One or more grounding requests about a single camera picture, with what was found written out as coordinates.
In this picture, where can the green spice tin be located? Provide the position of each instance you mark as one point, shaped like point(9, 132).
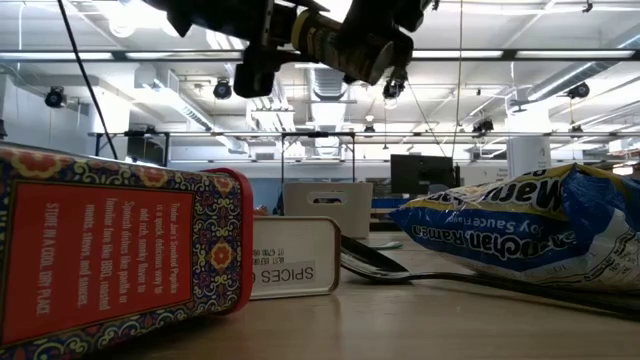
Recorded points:
point(295, 255)

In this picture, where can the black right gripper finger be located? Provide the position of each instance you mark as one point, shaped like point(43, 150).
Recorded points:
point(404, 57)

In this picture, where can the black ceiling spotlight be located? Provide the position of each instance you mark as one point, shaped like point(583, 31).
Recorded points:
point(579, 90)
point(222, 90)
point(484, 126)
point(55, 97)

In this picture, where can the black spice jar yellow lid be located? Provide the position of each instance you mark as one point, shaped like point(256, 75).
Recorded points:
point(340, 47)

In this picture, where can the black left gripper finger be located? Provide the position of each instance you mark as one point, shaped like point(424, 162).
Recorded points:
point(255, 75)

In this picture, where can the shiny black metal spoon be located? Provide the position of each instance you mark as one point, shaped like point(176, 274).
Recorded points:
point(372, 262)

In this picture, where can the patterned paprika tin red lid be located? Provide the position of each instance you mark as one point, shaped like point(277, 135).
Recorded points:
point(125, 250)

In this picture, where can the white plastic storage bin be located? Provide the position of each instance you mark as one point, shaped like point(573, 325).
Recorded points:
point(350, 210)

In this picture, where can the black computer monitor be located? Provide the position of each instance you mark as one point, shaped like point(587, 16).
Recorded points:
point(422, 175)

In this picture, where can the silver ceiling air duct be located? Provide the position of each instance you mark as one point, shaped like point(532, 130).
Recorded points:
point(327, 82)

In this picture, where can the black overhead camera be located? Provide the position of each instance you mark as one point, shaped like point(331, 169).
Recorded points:
point(392, 91)

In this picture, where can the orange brown sauce packet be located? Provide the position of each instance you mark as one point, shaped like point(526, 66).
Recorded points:
point(260, 211)

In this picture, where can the black background workstation frame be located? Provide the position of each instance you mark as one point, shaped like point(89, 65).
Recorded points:
point(225, 134)

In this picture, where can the white pillar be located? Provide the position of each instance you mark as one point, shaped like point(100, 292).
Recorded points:
point(529, 155)

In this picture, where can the blue yellow ramen packet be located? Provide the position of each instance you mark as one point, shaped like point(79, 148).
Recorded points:
point(525, 235)

